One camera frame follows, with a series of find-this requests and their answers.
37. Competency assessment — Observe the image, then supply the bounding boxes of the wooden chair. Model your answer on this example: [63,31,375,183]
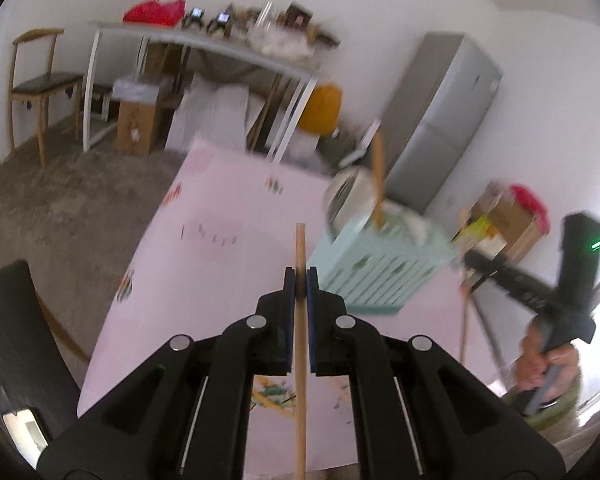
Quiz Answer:
[7,27,84,167]

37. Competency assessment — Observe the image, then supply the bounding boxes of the metal spoon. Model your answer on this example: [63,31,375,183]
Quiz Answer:
[322,166,381,233]

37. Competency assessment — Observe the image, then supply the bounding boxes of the dark green bag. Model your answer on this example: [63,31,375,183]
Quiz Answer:
[320,135,356,168]

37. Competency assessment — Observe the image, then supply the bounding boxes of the person's right hand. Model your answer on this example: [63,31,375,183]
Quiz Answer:
[514,321,579,392]

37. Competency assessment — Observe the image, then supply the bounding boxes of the pink printed tablecloth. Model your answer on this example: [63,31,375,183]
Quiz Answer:
[77,139,503,473]

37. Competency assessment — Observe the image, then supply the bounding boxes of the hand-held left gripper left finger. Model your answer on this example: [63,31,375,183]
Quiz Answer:
[36,266,297,480]

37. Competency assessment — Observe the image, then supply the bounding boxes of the brown picture box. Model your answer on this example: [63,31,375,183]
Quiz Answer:
[285,4,313,28]

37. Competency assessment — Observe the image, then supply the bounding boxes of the plastic wrapped grey box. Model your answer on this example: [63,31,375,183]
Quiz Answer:
[112,76,173,106]

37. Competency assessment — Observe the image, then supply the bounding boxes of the person's right forearm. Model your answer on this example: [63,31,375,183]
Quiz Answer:
[502,355,600,461]

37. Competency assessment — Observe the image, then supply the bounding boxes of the yellow plastic bag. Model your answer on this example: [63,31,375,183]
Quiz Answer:
[299,82,343,136]

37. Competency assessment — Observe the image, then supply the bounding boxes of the black chair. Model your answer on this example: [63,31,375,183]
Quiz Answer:
[0,259,83,466]

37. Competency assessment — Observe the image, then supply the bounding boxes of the white side table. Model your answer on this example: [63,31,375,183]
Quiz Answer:
[82,20,321,163]

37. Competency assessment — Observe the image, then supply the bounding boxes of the white green printed sack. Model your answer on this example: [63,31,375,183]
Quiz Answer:
[452,212,506,256]

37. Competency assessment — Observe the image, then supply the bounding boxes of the teal plastic utensil holder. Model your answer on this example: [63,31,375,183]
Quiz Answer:
[307,210,461,317]

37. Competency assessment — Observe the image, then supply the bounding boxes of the red plastic bag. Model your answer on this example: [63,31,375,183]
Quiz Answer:
[509,184,551,235]
[122,0,187,26]

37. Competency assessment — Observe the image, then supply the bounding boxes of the open cardboard box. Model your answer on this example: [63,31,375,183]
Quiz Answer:
[472,192,543,261]

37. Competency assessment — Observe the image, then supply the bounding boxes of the single wooden chopstick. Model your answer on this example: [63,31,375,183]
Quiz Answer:
[369,132,387,231]
[292,222,312,480]

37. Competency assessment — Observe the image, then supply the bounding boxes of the white woven sack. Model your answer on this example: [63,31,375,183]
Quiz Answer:
[165,74,251,153]

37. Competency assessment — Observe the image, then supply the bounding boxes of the labelled cardboard box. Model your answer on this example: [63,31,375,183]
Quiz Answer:
[115,97,163,157]

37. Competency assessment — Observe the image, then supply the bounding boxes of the white leaning panel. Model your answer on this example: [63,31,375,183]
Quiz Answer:
[339,119,382,167]

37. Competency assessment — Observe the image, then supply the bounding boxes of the white plastic bag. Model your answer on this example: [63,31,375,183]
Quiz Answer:
[247,25,316,58]

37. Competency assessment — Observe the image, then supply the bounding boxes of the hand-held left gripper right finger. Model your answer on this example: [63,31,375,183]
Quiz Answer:
[306,266,567,480]

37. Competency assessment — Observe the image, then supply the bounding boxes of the grey refrigerator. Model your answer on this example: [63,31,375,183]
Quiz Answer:
[380,31,503,213]

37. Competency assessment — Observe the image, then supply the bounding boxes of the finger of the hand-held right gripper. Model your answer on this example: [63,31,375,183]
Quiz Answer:
[464,251,557,314]

